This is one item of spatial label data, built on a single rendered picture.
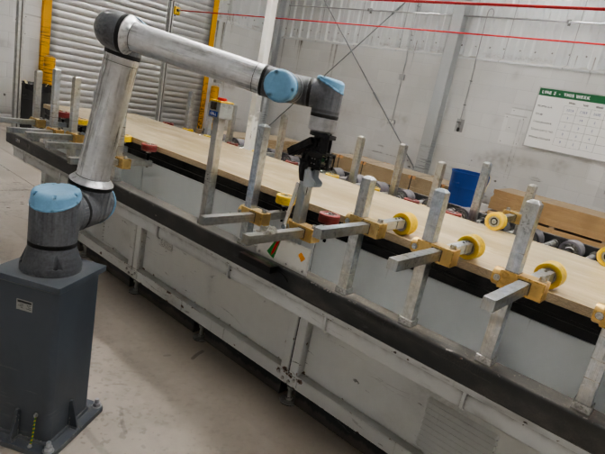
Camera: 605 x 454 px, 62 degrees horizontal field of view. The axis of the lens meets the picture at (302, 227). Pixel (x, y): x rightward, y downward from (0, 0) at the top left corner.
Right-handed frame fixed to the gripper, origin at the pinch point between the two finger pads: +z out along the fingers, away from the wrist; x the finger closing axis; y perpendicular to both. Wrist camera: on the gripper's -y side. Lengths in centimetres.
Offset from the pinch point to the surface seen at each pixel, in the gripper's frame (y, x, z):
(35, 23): -775, 220, -51
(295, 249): -2.9, 5.4, 22.7
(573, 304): 82, 27, 11
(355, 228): 24.3, -2.4, 5.0
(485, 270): 56, 27, 11
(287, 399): -11, 31, 99
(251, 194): -30.1, 6.1, 9.8
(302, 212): -4.4, 6.5, 9.1
